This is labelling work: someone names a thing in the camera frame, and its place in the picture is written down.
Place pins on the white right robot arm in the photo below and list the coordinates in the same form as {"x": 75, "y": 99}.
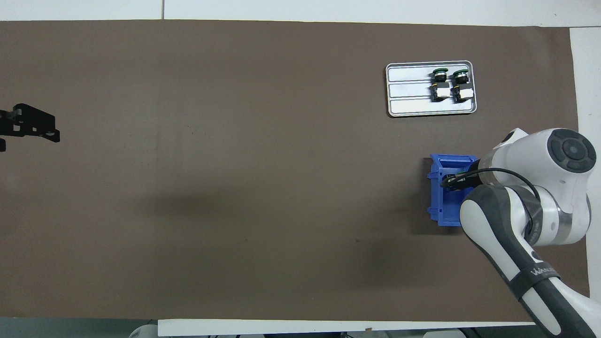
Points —
{"x": 563, "y": 155}

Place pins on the blue plastic storage bin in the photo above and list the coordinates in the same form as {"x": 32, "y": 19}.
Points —
{"x": 443, "y": 206}

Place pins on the grey metal tray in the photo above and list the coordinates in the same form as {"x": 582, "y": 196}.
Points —
{"x": 408, "y": 94}

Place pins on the brown paper table mat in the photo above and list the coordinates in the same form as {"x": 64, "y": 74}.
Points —
{"x": 235, "y": 188}

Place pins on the green push button switch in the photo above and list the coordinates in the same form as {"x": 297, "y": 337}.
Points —
{"x": 440, "y": 87}
{"x": 461, "y": 88}

